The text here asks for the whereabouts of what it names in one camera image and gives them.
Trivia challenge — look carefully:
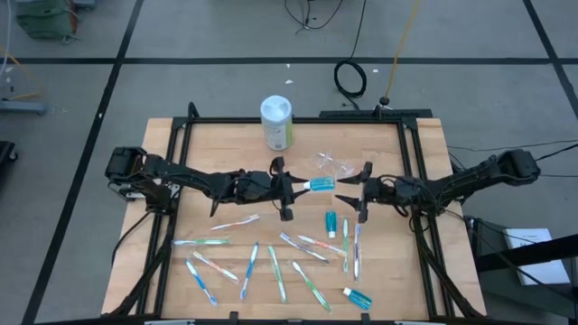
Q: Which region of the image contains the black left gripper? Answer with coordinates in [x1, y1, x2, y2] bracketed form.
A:
[268, 156, 312, 222]

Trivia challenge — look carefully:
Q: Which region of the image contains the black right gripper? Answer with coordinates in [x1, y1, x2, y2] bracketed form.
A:
[335, 161, 401, 224]

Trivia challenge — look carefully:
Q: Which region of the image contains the teal mouthwash bottle white cap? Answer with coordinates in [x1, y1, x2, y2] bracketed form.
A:
[341, 286, 374, 311]
[302, 176, 337, 192]
[324, 210, 339, 239]

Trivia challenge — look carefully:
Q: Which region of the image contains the clear acrylic organizer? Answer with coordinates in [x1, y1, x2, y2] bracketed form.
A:
[313, 151, 358, 180]

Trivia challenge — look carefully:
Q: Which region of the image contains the green white toothbrush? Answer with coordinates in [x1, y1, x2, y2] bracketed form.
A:
[341, 217, 350, 274]
[172, 237, 230, 246]
[266, 245, 288, 304]
[291, 261, 332, 313]

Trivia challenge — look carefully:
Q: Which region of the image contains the purple white toothbrush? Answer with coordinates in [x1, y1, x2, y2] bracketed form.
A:
[353, 222, 362, 282]
[278, 232, 331, 264]

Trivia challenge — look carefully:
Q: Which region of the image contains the white green wipes canister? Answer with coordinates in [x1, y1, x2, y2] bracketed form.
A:
[259, 94, 294, 152]

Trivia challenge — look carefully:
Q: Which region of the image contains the black side stand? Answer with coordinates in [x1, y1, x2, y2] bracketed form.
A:
[467, 216, 578, 320]

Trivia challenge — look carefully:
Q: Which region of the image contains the white paper booklet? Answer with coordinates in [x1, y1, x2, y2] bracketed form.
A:
[503, 227, 573, 287]

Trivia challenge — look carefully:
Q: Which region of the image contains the grey floor stand base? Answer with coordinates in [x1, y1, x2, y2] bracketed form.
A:
[0, 97, 49, 116]

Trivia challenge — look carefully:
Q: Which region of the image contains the black floor object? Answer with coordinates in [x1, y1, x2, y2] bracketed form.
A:
[0, 140, 19, 181]

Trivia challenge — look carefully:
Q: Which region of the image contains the green bag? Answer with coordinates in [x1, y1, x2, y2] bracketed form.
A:
[15, 0, 80, 42]

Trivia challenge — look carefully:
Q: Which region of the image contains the black metal table frame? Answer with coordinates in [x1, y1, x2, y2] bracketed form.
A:
[101, 101, 487, 325]

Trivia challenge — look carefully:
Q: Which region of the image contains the coiled black floor cable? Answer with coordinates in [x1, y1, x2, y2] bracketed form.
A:
[332, 0, 369, 111]

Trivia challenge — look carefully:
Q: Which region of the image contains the thin black floor cable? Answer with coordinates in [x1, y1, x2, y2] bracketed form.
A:
[446, 139, 578, 153]

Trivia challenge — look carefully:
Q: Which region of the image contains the yellow cable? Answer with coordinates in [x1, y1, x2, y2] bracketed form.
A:
[383, 0, 421, 100]

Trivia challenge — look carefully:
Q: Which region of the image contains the thin black looped cable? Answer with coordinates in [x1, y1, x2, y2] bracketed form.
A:
[283, 0, 345, 36]

